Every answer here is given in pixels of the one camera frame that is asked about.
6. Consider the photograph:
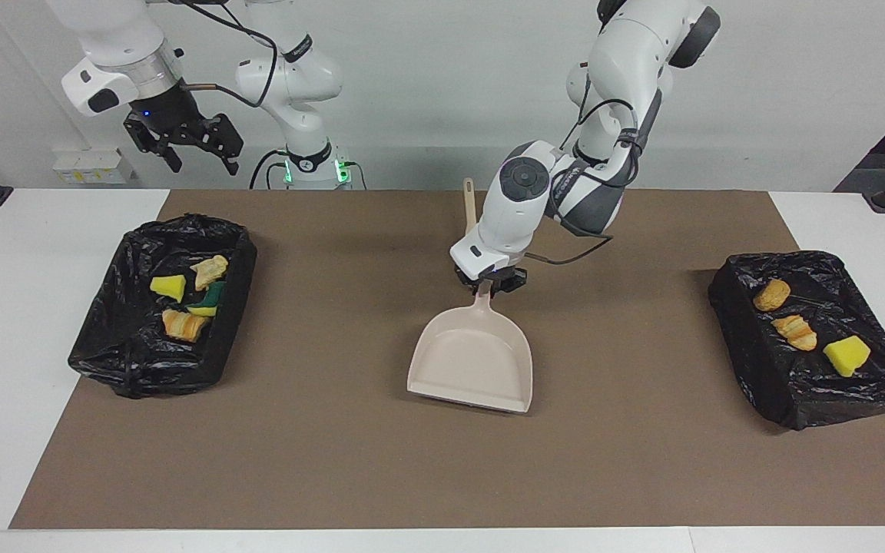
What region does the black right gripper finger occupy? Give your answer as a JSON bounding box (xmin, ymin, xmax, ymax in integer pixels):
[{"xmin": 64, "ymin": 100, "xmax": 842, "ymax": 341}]
[
  {"xmin": 201, "ymin": 113, "xmax": 244, "ymax": 177},
  {"xmin": 123, "ymin": 114, "xmax": 184, "ymax": 174}
]

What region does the beige hand brush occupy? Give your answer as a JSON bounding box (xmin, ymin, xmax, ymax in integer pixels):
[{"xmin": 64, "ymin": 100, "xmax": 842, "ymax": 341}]
[{"xmin": 462, "ymin": 177, "xmax": 479, "ymax": 235}]

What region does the beige plastic dustpan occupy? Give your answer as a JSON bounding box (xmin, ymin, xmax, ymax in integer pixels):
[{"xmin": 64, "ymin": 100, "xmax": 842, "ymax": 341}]
[{"xmin": 406, "ymin": 280, "xmax": 534, "ymax": 414}]

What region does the pale toy bread piece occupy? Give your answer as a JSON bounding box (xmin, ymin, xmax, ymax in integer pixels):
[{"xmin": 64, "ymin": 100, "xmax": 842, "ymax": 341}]
[{"xmin": 191, "ymin": 255, "xmax": 229, "ymax": 291}]

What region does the small yellow sponge piece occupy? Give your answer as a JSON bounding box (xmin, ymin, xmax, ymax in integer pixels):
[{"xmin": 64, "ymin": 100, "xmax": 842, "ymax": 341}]
[{"xmin": 150, "ymin": 274, "xmax": 187, "ymax": 303}]

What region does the yellow sponge with green back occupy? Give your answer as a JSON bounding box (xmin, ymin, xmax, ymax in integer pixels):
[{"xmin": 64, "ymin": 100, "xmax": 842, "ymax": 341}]
[{"xmin": 185, "ymin": 281, "xmax": 227, "ymax": 318}]

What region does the orange striped toy croissant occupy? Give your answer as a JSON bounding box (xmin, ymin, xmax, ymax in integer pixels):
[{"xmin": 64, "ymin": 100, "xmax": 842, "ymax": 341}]
[{"xmin": 161, "ymin": 309, "xmax": 211, "ymax": 343}]

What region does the brown toy bread loaf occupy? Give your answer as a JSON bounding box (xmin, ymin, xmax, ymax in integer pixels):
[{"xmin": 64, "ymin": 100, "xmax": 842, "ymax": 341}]
[{"xmin": 754, "ymin": 278, "xmax": 792, "ymax": 313}]

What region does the pale yellow toy chip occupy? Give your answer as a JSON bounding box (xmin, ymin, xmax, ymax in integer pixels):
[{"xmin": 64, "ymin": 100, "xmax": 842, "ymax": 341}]
[{"xmin": 771, "ymin": 314, "xmax": 818, "ymax": 353}]

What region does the yellow sponge chunk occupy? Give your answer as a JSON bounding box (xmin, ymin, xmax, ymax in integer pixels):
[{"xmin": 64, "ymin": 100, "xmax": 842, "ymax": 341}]
[{"xmin": 822, "ymin": 335, "xmax": 872, "ymax": 378}]

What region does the bin with black bag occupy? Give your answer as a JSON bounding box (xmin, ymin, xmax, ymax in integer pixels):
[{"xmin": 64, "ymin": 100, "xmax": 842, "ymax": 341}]
[
  {"xmin": 68, "ymin": 214, "xmax": 259, "ymax": 399},
  {"xmin": 708, "ymin": 250, "xmax": 885, "ymax": 431}
]

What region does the brown table mat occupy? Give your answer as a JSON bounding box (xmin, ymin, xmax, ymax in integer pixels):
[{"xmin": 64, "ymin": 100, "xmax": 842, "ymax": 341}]
[{"xmin": 8, "ymin": 190, "xmax": 885, "ymax": 531}]

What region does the black base cable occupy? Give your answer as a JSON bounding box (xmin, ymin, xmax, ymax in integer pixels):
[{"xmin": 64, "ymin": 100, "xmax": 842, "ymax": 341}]
[{"xmin": 249, "ymin": 148, "xmax": 290, "ymax": 190}]

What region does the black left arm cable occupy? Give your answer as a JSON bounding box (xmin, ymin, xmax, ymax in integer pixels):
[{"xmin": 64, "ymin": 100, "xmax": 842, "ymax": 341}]
[{"xmin": 523, "ymin": 230, "xmax": 615, "ymax": 267}]

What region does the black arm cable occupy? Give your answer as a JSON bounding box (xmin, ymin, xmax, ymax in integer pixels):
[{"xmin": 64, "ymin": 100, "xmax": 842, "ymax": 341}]
[
  {"xmin": 174, "ymin": 0, "xmax": 280, "ymax": 108},
  {"xmin": 523, "ymin": 230, "xmax": 615, "ymax": 267}
]

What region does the white wall socket box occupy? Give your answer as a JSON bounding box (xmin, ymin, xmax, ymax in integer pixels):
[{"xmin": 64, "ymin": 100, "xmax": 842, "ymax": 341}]
[{"xmin": 52, "ymin": 147, "xmax": 134, "ymax": 185}]

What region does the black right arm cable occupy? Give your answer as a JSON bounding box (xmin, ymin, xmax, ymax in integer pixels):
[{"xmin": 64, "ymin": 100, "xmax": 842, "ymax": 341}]
[{"xmin": 174, "ymin": 0, "xmax": 280, "ymax": 108}]

